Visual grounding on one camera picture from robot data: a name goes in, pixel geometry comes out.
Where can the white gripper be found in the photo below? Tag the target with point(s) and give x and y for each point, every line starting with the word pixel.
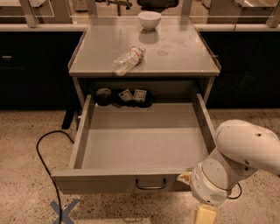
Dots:
pixel 204 186

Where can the grey top drawer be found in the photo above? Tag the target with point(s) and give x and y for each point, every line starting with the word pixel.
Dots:
pixel 137 150

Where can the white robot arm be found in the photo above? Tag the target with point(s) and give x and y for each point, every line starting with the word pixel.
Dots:
pixel 242 148

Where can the black round object in drawer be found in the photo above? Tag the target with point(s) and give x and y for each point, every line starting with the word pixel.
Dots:
pixel 103 96

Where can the grey metal drawer cabinet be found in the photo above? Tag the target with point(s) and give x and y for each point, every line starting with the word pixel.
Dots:
pixel 173 50

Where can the black pouch with labels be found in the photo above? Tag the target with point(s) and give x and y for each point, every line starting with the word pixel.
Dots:
pixel 132 98

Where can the blue tape cross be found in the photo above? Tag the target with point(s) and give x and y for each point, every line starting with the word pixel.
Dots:
pixel 63 214

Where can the clear plastic water bottle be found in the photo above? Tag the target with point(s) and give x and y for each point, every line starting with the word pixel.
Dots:
pixel 128 60

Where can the white ceramic bowl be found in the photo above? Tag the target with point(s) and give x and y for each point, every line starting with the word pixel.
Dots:
pixel 149 20

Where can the black office chair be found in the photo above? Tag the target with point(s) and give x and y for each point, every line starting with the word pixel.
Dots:
pixel 119 3

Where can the long counter bench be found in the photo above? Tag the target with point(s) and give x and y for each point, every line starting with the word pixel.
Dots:
pixel 33 65

